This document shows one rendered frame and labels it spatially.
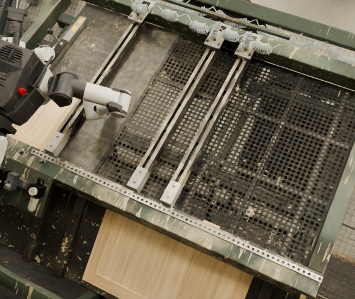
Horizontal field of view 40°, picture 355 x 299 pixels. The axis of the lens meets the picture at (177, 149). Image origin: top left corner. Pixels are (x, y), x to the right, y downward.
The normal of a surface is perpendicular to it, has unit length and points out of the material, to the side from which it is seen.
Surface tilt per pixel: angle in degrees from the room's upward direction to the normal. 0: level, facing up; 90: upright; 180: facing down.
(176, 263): 90
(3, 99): 82
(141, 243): 90
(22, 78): 90
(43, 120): 57
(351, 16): 90
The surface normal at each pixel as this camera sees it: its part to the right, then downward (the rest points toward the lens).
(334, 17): -0.33, 0.00
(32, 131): -0.07, -0.48
